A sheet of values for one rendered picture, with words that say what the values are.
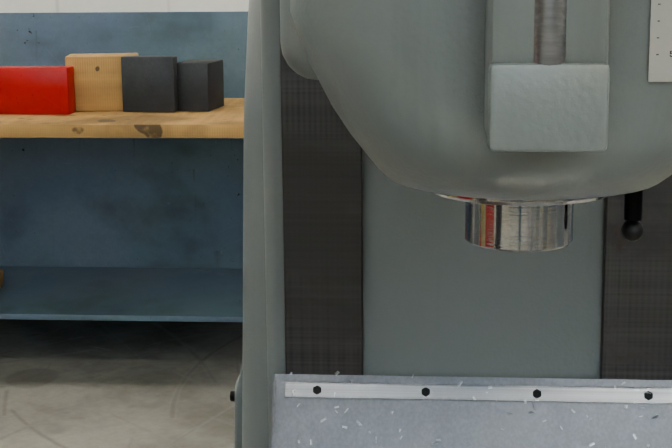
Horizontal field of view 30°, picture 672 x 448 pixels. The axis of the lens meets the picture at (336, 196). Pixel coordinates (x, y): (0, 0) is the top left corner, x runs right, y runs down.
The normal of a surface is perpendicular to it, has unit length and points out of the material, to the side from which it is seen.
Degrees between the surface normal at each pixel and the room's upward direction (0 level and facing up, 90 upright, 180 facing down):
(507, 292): 90
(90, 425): 0
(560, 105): 90
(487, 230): 90
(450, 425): 63
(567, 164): 111
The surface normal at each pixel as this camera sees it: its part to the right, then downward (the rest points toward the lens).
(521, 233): -0.11, 0.19
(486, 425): -0.06, -0.28
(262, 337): -0.62, 0.14
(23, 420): -0.01, -0.98
